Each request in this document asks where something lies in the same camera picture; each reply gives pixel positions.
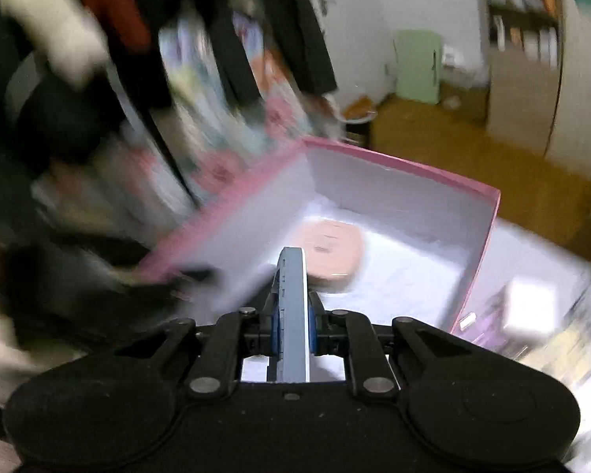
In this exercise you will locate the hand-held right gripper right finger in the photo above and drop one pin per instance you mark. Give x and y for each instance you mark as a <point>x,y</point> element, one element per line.
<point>314,327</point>

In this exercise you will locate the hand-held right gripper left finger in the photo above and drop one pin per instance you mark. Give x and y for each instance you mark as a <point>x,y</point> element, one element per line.
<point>275,326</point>

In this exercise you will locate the white remote control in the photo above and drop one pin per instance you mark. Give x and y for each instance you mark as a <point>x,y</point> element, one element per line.
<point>293,315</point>

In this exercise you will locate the pink cardboard box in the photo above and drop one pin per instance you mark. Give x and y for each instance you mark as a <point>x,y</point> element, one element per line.
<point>389,192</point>

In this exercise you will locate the pink round-cornered compact case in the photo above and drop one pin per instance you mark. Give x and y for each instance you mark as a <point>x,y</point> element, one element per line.
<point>331,251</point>

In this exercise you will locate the floral quilt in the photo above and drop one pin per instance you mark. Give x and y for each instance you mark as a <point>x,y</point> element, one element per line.
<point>236,123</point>

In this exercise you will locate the small white box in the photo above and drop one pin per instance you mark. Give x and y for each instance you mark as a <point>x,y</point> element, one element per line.
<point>529,308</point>

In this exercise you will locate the white basin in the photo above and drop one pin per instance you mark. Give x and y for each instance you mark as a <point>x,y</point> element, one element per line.
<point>359,116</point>

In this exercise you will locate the green folding table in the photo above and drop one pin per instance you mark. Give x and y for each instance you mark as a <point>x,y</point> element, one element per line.
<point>416,66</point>

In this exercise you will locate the dark hanging garment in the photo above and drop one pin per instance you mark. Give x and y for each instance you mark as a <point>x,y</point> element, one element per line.
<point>295,34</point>

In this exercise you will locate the black hanging garment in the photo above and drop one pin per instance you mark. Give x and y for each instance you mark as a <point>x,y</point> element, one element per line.
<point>54,123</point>

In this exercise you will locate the wooden shelf dresser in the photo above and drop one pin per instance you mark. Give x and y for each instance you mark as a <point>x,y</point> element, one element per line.
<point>522,98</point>

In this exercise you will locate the light wooden wardrobe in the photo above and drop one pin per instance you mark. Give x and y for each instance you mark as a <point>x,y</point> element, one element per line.
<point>583,83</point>

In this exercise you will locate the red garment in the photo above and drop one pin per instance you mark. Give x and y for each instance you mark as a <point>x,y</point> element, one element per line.
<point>113,0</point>

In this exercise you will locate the white fluffy cloth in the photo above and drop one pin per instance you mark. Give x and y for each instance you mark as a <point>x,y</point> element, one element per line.
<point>54,24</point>

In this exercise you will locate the group of toiletry bottles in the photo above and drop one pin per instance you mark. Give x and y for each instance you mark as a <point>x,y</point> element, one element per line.
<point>522,15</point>

